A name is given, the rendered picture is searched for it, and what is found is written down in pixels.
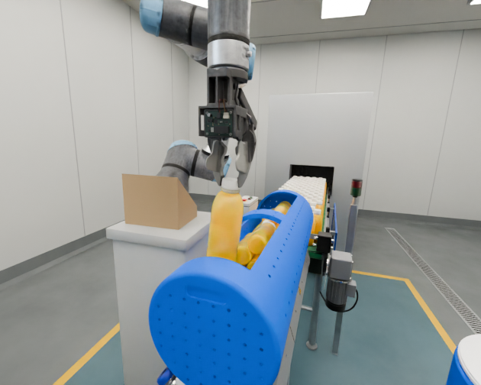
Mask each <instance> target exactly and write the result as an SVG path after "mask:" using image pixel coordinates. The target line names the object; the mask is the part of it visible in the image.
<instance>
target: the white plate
mask: <svg viewBox="0 0 481 385"><path fill-rule="evenodd" d="M457 355H458V359H459V362H460V364H461V366H462V368H463V370H464V371H465V373H466V375H467V376H468V377H469V379H470V380H471V381H472V382H473V384H474V385H481V334H480V335H470V336H467V337H465V338H464V339H462V340H461V342H460V343H459V345H458V349H457Z"/></svg>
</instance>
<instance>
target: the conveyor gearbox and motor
mask: <svg viewBox="0 0 481 385"><path fill-rule="evenodd" d="M327 266H328V270H327V272H326V276H327V277H328V282H327V289H326V299H324V297H323V295H322V293H321V291H320V294H321V296H322V298H323V300H324V301H325V305H326V306H327V307H328V308H329V309H330V310H332V311H335V312H348V311H350V310H352V309H353V308H354V307H355V305H356V304H357V301H358V292H357V285H356V281H355V280H352V276H351V274H352V267H353V261H352V255H351V253H347V252H342V251H331V253H330V255H329V258H328V261H327ZM356 292H357V299H356V302H355V303H354V305H353V306H352V307H351V308H350V309H348V310H345V309H346V302H347V297H348V296H349V297H353V298H355V294H356Z"/></svg>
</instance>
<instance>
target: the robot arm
mask: <svg viewBox="0 0 481 385"><path fill-rule="evenodd" d="M250 5H251V0H208V7H207V8H206V7H203V6H200V5H196V4H192V3H190V2H186V1H183V0H140V23H141V26H142V28H143V29H144V30H145V31H146V32H147V33H149V34H153V35H155V36H156V37H162V38H165V39H167V40H169V41H171V42H172V43H174V44H175V45H177V46H178V47H180V48H182V49H184V51H185V52H186V54H187V55H188V56H189V57H190V58H192V59H193V60H195V61H196V62H198V63H200V64H201V65H203V66H206V67H208V69H207V105H203V106H199V136H201V137H206V138H208V141H207V144H206V145H204V146H203V147H202V150H198V148H197V146H196V145H195V144H193V143H192V142H191V141H186V140H178V141H175V142H173V143H172V144H171V145H170V147H169V150H168V151H167V155H166V158H165V160H164V162H163V165H162V168H161V170H160V172H159V173H158V174H157V175H156V176H168V177H177V178H178V179H179V181H180V182H181V184H182V185H183V186H184V188H185V189H186V191H187V192H188V193H189V176H194V177H198V178H201V179H204V180H210V181H212V182H217V184H218V185H219V186H221V183H222V179H223V178H225V177H226V174H227V172H228V169H229V166H230V164H231V158H230V157H229V154H230V153H229V151H228V142H229V139H230V138H233V139H236V140H237V141H238V142H237V146H236V147H235V153H236V155H237V158H236V160H235V166H236V170H237V171H238V172H239V175H238V178H237V182H238V188H241V187H242V186H243V184H244V182H245V180H246V178H247V175H248V173H249V170H250V165H251V162H252V161H253V156H254V152H255V149H256V145H257V139H256V135H255V132H254V131H255V130H256V129H257V120H256V118H255V116H254V114H253V112H252V109H251V107H250V105H249V103H248V101H247V98H246V96H245V94H244V92H243V89H242V88H243V87H244V86H246V84H247V81H248V80H252V78H253V68H254V61H255V55H256V47H255V46H254V44H252V43H250ZM201 115H204V130H201Z"/></svg>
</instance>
